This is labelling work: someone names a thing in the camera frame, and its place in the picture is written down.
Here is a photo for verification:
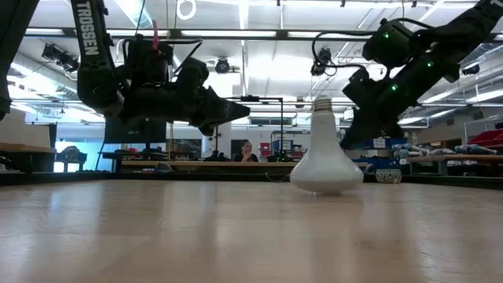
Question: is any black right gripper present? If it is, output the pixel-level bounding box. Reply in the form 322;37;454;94
340;69;429;149

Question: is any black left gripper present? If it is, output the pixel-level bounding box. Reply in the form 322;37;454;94
117;57;251;137

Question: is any white flood lightbulb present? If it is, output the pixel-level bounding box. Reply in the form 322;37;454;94
289;97;365;197

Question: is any thin black gantry stand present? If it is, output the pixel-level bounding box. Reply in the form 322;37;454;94
226;94;285;162

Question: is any large wooden desk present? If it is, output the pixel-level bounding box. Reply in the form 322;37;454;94
121;160;299;174

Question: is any blue shelf unit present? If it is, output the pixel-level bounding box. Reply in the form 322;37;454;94
351;137;409;171

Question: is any person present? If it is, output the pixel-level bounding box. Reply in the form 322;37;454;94
234;139;259;163

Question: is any black monitor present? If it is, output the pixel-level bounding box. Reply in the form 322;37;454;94
104;117;168;145

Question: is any dark monitor desk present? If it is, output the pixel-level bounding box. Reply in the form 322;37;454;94
101;150;174;173

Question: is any long wooden workbench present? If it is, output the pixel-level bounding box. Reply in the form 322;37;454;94
408;154;503;177

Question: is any black overhead bar with lights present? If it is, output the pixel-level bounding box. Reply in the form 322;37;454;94
23;27;503;42

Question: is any red storage bin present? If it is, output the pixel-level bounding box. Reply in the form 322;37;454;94
467;129;503;149

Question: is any wooden side bench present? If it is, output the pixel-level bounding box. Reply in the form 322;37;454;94
0;143;58;174

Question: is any black overhead camera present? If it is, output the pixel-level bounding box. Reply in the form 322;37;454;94
214;57;232;75

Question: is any black hanging camera with cable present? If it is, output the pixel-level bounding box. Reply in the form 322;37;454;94
310;46;338;78

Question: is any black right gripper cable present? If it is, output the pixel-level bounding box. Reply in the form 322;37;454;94
311;17;433;72

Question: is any thin black hanging cable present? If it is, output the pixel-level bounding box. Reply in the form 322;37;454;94
135;0;147;36

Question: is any black aluminium table frame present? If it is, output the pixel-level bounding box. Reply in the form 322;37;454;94
0;171;503;191

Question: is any black ceiling camera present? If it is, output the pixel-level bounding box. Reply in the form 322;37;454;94
41;42;82;75

